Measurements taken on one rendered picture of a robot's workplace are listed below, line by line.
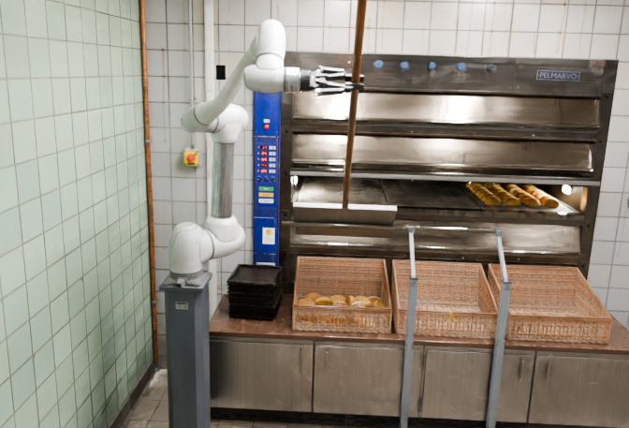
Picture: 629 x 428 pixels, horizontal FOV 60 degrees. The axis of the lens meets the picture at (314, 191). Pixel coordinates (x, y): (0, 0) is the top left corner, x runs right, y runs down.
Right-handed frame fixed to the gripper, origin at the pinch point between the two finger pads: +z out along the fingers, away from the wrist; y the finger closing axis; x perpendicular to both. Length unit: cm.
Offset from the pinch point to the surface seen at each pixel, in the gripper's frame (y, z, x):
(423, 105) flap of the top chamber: -70, 46, -102
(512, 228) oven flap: -15, 107, -151
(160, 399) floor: 90, -106, -196
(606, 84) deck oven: -81, 149, -91
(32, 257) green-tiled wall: 60, -122, -40
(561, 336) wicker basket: 53, 122, -142
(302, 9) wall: -108, -28, -68
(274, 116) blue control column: -60, -43, -106
